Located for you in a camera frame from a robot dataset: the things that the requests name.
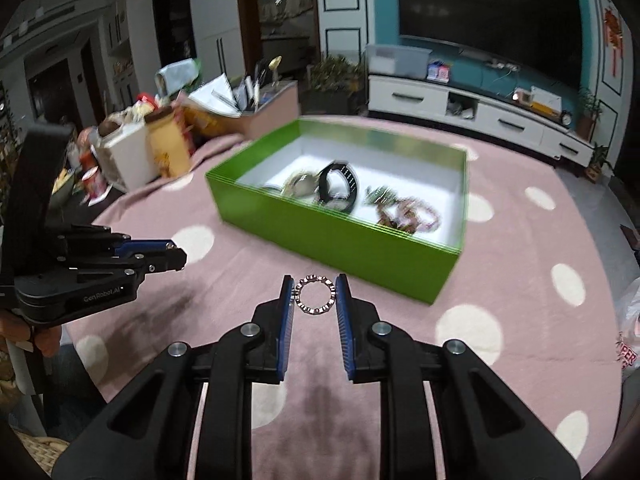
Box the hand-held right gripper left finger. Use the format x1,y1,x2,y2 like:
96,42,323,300
52,274,297,480

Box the cream wrist watch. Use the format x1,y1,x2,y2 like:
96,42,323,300
280,172,321,197

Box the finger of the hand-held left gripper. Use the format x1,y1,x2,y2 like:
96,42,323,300
132,246,188,275
111,237,182,257

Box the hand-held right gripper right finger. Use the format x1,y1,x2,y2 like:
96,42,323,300
334,274,583,480

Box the pink dotted tablecloth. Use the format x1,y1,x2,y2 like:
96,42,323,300
60,115,631,480

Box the white tv cabinet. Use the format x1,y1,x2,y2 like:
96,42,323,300
367,74,596,167

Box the red bead bracelet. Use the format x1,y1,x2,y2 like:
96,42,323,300
387,197,442,235

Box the tall potted plant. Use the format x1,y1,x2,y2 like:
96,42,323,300
575,87,603,141

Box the black television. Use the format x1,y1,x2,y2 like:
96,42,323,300
397,0,583,68

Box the woven wicker seat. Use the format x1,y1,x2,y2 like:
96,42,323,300
0,435,66,476

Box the green cardboard box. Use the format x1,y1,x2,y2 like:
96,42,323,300
205,119,470,306

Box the white cupboard with black handles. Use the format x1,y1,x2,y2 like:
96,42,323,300
202,27,246,81

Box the small potted plant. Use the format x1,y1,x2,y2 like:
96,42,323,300
585,145,613,181

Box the yellow jar with brown lid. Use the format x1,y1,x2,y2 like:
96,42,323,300
145,109,193,178

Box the black wrist watch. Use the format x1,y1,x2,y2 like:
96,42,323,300
316,160,360,212

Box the white plastic bag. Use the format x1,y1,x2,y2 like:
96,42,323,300
612,277,640,376

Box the white paper sheet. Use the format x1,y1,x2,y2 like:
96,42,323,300
187,74,241,118

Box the wooden bead bracelet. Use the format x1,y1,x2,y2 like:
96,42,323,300
364,186,401,226

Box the red wall decoration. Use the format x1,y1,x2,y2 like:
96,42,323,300
602,7,626,73

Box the green and white packet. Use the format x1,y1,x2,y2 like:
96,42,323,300
155,59,201,96

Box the white cardboard box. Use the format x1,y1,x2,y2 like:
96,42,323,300
102,122,158,191

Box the person's left hand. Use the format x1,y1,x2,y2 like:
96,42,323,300
0,307,63,359

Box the yellow box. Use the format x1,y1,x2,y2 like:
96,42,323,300
530,86,563,116

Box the pink desk organizer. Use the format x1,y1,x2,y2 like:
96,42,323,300
240,80,300,140

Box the red snack packets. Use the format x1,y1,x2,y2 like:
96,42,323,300
80,166,113,206

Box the small beaded bracelet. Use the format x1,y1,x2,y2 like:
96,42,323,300
294,275,335,315

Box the clear storage bin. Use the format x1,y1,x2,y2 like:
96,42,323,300
365,44,432,80

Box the leafy plant in dark planter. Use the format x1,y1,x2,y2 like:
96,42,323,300
302,55,368,116

